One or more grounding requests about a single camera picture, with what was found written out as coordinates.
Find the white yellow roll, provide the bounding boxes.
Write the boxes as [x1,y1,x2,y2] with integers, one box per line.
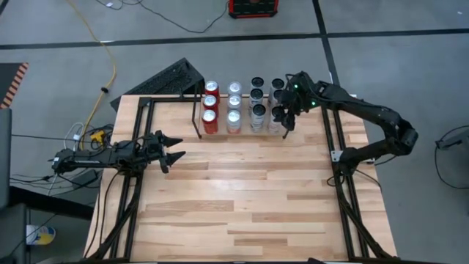
[26,224,56,246]

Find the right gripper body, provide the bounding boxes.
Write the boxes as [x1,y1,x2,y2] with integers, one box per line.
[280,87,306,111]

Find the black orange striped mat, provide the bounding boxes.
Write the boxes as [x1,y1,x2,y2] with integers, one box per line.
[0,62,29,109]

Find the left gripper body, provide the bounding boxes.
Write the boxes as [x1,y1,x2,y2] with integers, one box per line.
[144,129,170,175]

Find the red cola can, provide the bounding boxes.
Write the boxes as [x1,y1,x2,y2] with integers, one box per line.
[202,94,220,113]
[204,80,221,97]
[201,109,219,135]

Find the wooden shelf black metal legs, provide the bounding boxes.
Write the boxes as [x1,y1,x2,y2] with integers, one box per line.
[191,79,303,140]

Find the red black case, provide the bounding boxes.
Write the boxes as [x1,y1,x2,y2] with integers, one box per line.
[228,0,280,19]

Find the yellow power plug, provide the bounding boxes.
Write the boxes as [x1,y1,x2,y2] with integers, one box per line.
[90,130,108,144]

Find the black perforated panel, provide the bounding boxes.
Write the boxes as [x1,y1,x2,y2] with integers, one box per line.
[109,57,207,111]

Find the yellow extension cable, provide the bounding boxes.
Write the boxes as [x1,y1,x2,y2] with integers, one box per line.
[65,0,117,147]

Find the black power adapter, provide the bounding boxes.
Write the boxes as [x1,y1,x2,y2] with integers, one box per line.
[71,171,100,188]

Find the thin black floor cable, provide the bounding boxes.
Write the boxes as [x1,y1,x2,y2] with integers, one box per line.
[95,0,230,34]

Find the white peach vibe can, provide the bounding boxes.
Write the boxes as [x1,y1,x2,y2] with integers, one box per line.
[267,106,286,133]

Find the black aluminium rig frame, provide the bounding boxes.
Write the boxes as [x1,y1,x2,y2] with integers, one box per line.
[83,95,204,264]
[285,95,399,264]

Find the black cabinet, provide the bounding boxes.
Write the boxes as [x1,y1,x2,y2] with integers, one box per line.
[0,108,14,212]

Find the pink white Spindrift can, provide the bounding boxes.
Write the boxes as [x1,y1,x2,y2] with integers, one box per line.
[226,81,243,96]
[226,94,243,111]
[225,109,243,135]

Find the white cable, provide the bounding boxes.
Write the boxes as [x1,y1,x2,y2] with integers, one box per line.
[64,122,86,142]

